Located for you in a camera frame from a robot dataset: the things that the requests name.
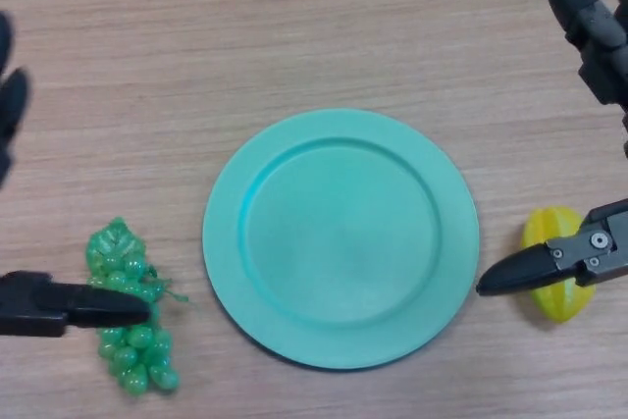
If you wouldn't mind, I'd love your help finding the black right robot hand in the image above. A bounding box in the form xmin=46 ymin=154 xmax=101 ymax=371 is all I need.
xmin=474 ymin=0 xmax=628 ymax=297

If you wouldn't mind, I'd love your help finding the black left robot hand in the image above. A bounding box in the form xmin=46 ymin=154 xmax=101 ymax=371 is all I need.
xmin=0 ymin=11 xmax=151 ymax=340

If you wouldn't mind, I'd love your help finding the green plastic grape bunch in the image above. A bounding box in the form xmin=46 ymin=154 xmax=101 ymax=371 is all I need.
xmin=85 ymin=216 xmax=190 ymax=398

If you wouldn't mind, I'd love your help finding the round green plate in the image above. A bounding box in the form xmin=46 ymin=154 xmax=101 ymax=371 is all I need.
xmin=202 ymin=108 xmax=481 ymax=371

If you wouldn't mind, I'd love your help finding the yellow starfruit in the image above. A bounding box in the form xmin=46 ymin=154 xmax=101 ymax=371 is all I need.
xmin=520 ymin=207 xmax=599 ymax=325

